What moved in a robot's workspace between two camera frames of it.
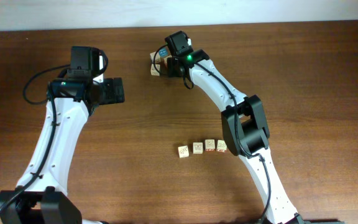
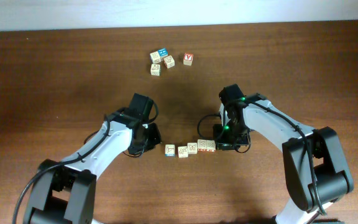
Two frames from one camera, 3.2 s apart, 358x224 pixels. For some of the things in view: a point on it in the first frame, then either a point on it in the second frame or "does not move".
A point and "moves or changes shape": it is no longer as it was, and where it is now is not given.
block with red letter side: x=221 y=145 moves or changes shape
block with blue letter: x=163 y=52 does not move
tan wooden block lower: x=153 y=70 does not move
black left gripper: x=115 y=93 to x=154 y=139
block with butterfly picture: x=197 y=147 moves or changes shape
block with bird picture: x=183 y=152 does not move
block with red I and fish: x=209 y=145 to x=202 y=145
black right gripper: x=171 y=63 to x=222 y=144
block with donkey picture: x=157 y=58 does not move
